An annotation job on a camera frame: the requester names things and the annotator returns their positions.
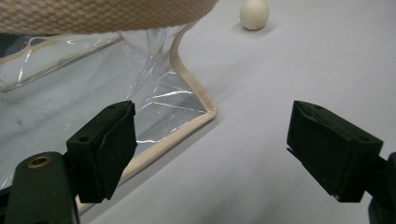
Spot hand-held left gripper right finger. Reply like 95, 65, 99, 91
286, 100, 385, 203

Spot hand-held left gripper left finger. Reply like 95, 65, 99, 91
65, 100, 138, 204

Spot clear bag with beige trim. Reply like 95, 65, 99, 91
0, 0, 219, 216

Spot white egg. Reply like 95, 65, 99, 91
239, 0, 271, 32

